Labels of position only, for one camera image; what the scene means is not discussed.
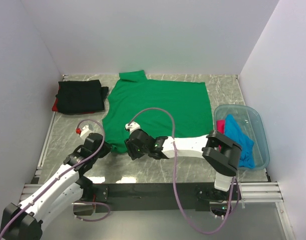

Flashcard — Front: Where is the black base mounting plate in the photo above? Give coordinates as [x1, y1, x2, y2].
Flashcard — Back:
[77, 182, 229, 212]

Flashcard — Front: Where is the clear blue plastic bin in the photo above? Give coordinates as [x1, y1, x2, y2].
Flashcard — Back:
[214, 104, 270, 171]

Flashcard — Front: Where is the blue t shirt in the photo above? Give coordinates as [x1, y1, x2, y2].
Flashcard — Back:
[224, 114, 255, 169]

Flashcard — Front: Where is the pink t shirt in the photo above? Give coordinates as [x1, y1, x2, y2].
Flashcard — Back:
[216, 119, 225, 134]

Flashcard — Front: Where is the green t shirt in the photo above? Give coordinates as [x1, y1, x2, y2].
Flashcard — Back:
[103, 70, 213, 154]

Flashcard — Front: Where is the folded black t shirt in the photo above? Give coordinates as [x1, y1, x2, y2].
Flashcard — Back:
[56, 79, 109, 115]

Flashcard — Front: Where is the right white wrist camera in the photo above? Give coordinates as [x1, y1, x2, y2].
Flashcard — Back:
[125, 121, 141, 133]

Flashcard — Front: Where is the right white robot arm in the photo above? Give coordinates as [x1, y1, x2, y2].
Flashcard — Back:
[125, 127, 242, 200]

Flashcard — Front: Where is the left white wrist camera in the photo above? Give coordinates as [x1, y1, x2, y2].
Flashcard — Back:
[76, 124, 94, 140]

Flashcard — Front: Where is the folded red t shirt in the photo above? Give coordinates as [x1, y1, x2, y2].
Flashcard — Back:
[52, 98, 60, 113]

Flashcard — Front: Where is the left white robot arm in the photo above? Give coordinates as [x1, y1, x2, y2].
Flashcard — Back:
[0, 133, 111, 240]

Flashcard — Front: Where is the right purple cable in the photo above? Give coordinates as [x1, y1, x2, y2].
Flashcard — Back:
[127, 107, 241, 235]

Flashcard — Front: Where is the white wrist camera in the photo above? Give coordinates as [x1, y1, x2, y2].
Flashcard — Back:
[125, 121, 141, 133]
[76, 124, 94, 140]

